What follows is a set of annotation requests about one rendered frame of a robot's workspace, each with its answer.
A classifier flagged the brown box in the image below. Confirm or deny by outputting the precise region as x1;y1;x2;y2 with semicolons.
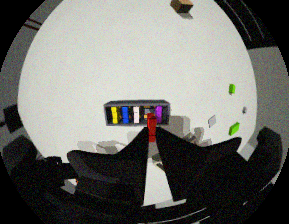
171;0;193;14

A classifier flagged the white fuse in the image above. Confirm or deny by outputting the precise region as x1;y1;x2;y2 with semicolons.
133;105;139;123

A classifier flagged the beige square tray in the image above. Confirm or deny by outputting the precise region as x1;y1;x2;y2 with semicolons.
151;133;200;173

